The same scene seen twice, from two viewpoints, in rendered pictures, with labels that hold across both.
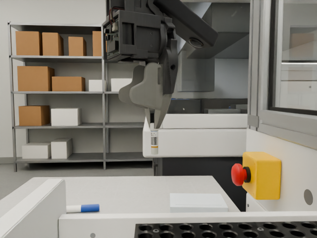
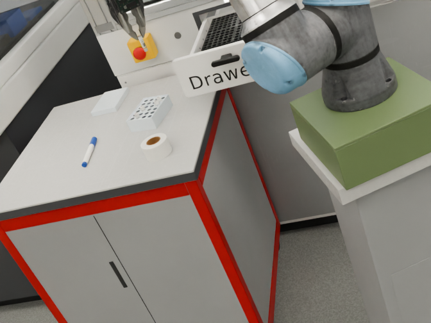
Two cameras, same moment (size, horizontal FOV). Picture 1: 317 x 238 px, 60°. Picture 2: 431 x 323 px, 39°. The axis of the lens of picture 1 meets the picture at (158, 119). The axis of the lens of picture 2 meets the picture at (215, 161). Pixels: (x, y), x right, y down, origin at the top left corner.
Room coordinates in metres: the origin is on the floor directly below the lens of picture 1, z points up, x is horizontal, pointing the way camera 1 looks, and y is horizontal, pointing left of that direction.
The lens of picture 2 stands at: (-0.26, 1.49, 1.47)
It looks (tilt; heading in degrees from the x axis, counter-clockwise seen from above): 30 degrees down; 292
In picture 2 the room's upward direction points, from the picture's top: 23 degrees counter-clockwise
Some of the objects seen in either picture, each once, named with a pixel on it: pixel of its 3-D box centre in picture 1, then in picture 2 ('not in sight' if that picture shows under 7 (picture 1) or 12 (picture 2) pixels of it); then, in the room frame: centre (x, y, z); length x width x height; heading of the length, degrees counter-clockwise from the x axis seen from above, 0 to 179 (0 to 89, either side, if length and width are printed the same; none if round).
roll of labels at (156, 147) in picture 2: not in sight; (156, 147); (0.36, 0.28, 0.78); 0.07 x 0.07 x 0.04
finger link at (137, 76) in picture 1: (137, 96); (128, 27); (0.41, 0.03, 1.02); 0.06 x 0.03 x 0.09; 118
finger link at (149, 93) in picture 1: (149, 96); (141, 21); (0.38, 0.01, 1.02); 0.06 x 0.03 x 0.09; 118
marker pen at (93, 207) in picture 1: (67, 209); (89, 151); (0.59, 0.20, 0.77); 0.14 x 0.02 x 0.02; 98
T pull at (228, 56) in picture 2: not in sight; (226, 59); (0.15, 0.13, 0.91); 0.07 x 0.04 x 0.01; 2
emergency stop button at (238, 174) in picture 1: (240, 174); (140, 52); (0.49, -0.15, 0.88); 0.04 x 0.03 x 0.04; 2
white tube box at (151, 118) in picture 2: not in sight; (149, 113); (0.44, 0.08, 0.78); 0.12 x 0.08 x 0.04; 81
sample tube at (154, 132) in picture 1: (154, 138); (142, 43); (0.40, 0.01, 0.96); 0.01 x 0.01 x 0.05
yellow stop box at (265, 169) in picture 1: (258, 174); (142, 48); (0.49, -0.18, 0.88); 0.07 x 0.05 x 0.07; 2
